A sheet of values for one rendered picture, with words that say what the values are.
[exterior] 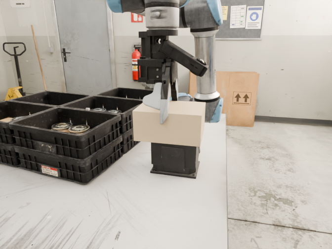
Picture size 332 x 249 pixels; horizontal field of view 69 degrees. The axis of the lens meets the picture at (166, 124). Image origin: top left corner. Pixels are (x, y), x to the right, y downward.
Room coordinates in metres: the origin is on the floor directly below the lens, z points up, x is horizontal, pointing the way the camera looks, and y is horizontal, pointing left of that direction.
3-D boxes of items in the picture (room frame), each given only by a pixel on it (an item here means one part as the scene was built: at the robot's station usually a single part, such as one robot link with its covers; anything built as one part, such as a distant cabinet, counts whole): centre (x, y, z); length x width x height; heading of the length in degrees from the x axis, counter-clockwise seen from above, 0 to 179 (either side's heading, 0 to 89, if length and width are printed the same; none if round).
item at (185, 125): (0.58, -0.01, 1.08); 0.16 x 0.12 x 0.07; 77
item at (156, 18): (0.58, 0.01, 1.32); 0.08 x 0.08 x 0.05
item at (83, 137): (1.06, 0.45, 0.92); 0.40 x 0.30 x 0.02; 68
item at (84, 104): (1.34, 0.34, 0.87); 0.40 x 0.30 x 0.11; 68
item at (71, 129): (1.13, 0.43, 0.86); 0.10 x 0.10 x 0.01
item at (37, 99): (1.49, 0.72, 0.87); 0.40 x 0.30 x 0.11; 68
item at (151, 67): (0.59, 0.02, 1.24); 0.09 x 0.08 x 0.12; 77
